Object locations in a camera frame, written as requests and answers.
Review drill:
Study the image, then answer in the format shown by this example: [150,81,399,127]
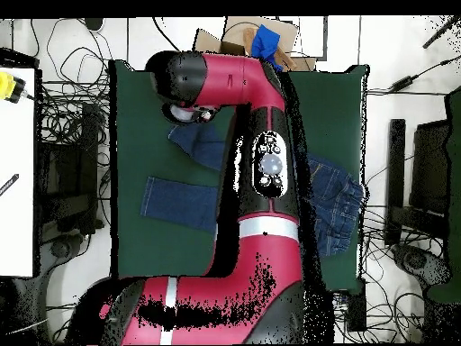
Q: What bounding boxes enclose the blue denim jeans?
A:
[140,122,366,259]

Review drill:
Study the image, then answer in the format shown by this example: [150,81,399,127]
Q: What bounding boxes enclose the dark green table cloth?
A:
[108,59,372,296]

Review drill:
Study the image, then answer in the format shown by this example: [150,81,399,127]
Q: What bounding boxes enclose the tan brown cloth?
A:
[242,27,299,72]

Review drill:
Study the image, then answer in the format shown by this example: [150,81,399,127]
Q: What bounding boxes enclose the bright blue cloth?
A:
[249,23,285,72]

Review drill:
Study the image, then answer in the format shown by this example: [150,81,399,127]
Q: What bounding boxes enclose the brown cardboard box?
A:
[192,15,318,72]

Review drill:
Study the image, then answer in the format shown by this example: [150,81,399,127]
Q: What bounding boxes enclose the black chair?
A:
[35,102,105,242]

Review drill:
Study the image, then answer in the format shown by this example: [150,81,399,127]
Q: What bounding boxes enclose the black power strip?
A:
[346,277,367,332]

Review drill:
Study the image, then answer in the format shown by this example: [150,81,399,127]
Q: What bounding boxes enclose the white side table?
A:
[0,67,36,278]

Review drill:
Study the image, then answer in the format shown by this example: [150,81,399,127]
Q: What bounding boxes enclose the black marker pen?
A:
[0,173,20,197]

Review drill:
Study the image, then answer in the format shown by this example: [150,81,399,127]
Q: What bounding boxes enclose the green cloth on side table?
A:
[426,86,461,304]

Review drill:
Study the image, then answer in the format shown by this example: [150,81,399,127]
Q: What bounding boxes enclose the yellow and black tool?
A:
[0,70,27,105]

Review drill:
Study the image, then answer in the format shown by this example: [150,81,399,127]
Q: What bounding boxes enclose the black rod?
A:
[422,15,460,50]

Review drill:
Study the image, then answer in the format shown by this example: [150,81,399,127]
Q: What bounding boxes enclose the white board with dark frame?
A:
[278,15,329,61]

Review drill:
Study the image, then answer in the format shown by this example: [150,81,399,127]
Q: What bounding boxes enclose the black power adapter with cable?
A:
[388,53,461,92]

